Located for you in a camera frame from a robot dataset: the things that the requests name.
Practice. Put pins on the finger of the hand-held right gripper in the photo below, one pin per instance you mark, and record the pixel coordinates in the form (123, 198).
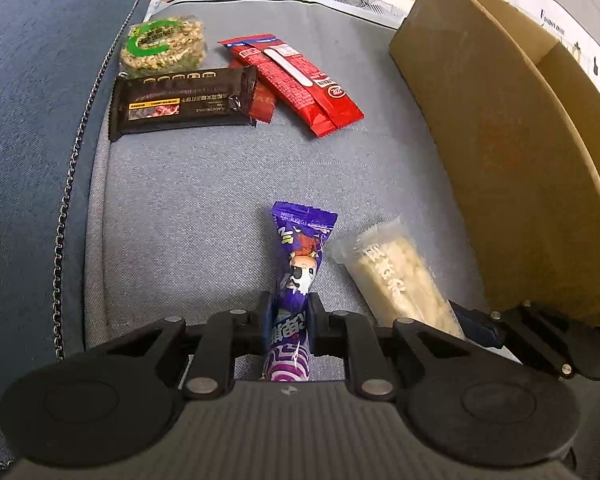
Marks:
(475, 327)

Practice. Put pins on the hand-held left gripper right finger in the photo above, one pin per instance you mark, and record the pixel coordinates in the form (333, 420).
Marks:
(316, 327)

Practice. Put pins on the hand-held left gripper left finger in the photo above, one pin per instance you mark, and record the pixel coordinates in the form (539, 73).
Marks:
(266, 325)

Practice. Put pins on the purple candy packet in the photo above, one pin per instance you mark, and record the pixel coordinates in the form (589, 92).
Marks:
(300, 240)

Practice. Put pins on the pale nougat bar clear packet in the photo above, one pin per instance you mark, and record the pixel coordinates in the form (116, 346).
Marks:
(390, 270)

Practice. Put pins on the brown cardboard box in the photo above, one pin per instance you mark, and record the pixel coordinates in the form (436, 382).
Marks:
(505, 135)

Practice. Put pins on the red square snack packet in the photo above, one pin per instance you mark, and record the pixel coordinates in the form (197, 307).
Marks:
(262, 107)

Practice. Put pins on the green round rice cake packet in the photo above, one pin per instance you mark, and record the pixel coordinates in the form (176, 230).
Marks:
(160, 47)

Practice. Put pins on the black snack packet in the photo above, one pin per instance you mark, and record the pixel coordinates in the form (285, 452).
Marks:
(180, 105)

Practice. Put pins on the red packet with blue tab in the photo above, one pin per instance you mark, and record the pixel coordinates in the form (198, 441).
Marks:
(245, 42)

